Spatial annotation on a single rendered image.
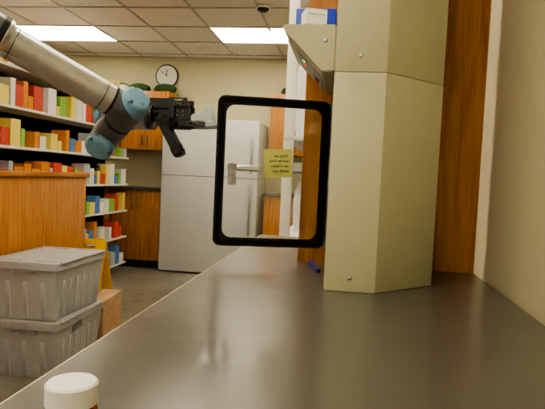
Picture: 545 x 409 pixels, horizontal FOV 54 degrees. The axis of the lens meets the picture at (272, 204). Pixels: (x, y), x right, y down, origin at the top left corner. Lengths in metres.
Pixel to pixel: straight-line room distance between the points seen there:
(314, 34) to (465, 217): 0.68
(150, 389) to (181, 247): 5.76
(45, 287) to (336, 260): 2.26
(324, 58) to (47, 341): 2.47
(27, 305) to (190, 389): 2.69
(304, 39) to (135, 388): 0.82
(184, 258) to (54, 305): 3.35
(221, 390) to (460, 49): 1.21
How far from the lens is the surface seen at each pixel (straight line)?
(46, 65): 1.35
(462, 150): 1.57
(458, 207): 1.56
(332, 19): 1.40
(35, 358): 3.34
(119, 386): 0.65
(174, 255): 6.42
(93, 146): 1.46
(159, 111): 1.52
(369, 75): 1.18
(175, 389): 0.64
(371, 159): 1.16
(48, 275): 3.17
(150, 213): 6.60
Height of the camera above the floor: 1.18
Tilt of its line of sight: 3 degrees down
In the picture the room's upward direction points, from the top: 3 degrees clockwise
